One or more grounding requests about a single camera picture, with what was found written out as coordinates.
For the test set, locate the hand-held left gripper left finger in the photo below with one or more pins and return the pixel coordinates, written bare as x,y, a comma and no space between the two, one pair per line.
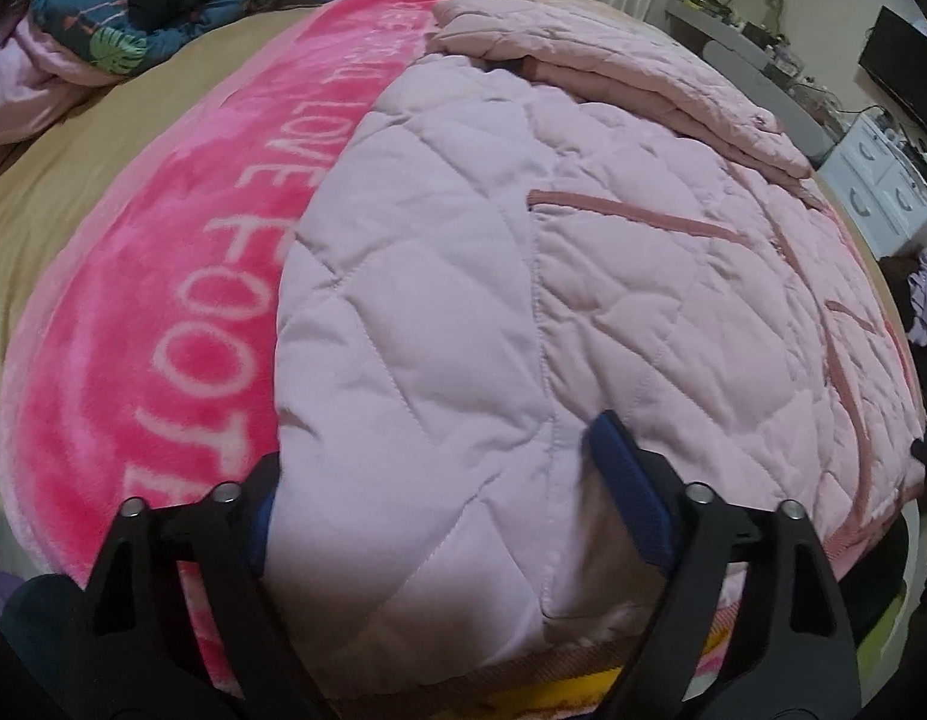
262,521

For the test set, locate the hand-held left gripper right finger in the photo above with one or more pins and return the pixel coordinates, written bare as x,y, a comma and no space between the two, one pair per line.
630,481

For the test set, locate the pink quilted jacket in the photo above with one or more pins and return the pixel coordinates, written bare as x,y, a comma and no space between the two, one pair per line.
583,300

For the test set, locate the pink printed blanket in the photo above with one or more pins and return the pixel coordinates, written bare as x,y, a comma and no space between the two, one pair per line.
201,300

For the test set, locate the white drawer cabinet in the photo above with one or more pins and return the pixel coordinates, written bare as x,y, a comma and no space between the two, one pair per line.
879,180

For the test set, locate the black television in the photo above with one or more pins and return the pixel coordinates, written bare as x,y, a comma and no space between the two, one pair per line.
909,67

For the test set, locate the tan bed sheet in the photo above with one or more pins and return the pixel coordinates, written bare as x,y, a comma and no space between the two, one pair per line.
81,180

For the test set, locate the dark blue floral quilt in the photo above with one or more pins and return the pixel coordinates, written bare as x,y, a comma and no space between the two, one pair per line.
133,0

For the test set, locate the grey wall shelf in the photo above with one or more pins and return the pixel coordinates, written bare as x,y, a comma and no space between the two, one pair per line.
714,19

